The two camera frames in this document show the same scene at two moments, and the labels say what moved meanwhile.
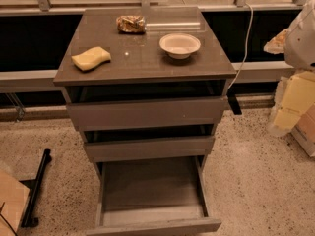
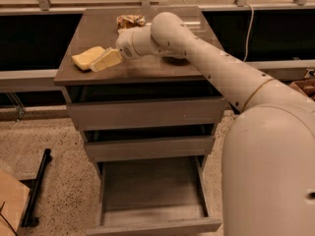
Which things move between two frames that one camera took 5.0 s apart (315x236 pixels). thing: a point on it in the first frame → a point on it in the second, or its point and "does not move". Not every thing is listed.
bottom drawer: x=164 y=196 does not move
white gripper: x=301 y=44 → x=125 y=45
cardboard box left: x=14 y=196 does not move
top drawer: x=148 y=114 does not move
